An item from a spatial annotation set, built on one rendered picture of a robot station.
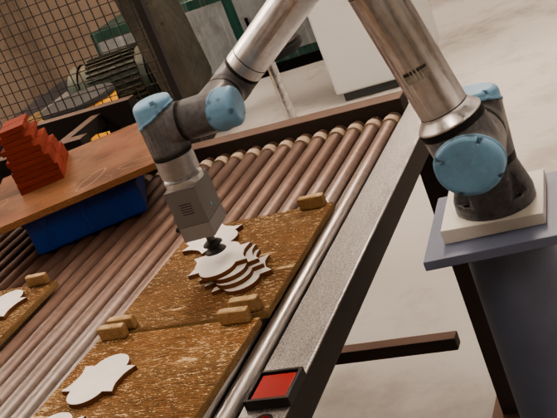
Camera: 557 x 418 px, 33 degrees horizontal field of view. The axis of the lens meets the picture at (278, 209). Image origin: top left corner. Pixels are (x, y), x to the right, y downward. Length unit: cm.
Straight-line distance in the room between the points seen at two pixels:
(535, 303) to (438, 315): 150
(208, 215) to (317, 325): 32
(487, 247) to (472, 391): 123
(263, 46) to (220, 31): 563
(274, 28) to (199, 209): 35
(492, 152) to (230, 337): 53
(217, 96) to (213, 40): 573
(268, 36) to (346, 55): 417
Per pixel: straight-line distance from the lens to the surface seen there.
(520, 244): 172
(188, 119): 168
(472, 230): 177
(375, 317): 345
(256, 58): 174
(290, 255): 181
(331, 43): 587
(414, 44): 154
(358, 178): 210
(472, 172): 159
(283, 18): 170
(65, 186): 252
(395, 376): 310
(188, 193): 173
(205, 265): 182
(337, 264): 175
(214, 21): 734
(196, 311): 176
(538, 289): 183
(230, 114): 165
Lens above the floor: 165
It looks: 20 degrees down
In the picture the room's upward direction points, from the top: 22 degrees counter-clockwise
